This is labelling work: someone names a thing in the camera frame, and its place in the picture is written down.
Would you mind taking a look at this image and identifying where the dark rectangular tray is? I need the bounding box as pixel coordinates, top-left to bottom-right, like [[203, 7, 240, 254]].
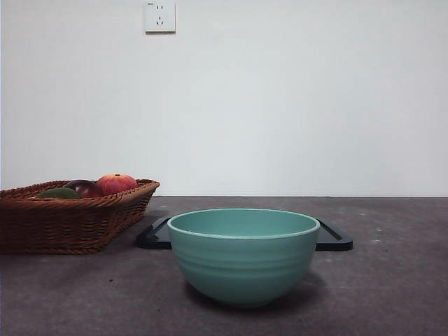
[[135, 216, 354, 251]]

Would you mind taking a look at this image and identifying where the teal ceramic bowl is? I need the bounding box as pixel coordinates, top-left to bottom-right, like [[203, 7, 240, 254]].
[[167, 208, 321, 309]]

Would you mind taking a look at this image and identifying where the dark red plum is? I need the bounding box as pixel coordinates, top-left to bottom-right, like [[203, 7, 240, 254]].
[[64, 179, 104, 198]]

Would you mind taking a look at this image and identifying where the white wall socket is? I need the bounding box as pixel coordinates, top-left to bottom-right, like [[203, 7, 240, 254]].
[[145, 0, 176, 35]]

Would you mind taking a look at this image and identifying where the green avocado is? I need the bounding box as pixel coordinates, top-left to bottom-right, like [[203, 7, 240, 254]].
[[34, 188, 81, 200]]

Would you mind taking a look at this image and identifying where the red apple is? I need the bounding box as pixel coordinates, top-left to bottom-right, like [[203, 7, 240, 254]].
[[97, 173, 139, 196]]

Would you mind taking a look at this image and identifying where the brown wicker basket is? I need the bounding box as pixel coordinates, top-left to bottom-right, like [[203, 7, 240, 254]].
[[0, 178, 161, 256]]

